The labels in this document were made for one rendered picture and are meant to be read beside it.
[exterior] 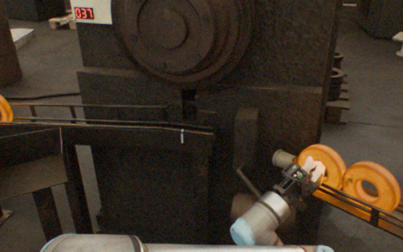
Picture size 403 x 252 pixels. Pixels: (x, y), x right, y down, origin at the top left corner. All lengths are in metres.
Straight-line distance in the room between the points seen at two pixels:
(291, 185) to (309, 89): 0.42
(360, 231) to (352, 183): 0.97
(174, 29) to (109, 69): 0.50
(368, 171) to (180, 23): 0.68
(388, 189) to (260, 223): 0.35
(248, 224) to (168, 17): 0.63
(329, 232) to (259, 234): 1.06
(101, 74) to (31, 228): 1.00
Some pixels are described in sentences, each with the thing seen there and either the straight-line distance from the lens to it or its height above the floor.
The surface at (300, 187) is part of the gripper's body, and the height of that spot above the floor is 0.73.
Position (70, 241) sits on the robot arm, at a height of 0.89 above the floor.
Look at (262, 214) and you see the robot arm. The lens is 1.06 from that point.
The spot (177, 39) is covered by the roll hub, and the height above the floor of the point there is 1.09.
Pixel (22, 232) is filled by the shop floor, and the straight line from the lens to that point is 2.21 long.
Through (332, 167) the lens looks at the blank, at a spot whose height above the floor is 0.74.
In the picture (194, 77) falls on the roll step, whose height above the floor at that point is 0.94.
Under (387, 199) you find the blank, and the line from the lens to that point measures 1.15.
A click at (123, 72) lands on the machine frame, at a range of 1.54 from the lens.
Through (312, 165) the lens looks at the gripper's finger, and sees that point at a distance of 1.22.
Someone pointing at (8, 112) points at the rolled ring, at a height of 0.68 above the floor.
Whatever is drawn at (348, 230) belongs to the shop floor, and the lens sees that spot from 2.13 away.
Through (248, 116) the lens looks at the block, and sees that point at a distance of 1.32.
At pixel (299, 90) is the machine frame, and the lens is 1.37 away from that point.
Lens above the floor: 1.41
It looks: 29 degrees down
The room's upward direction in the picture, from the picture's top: 1 degrees counter-clockwise
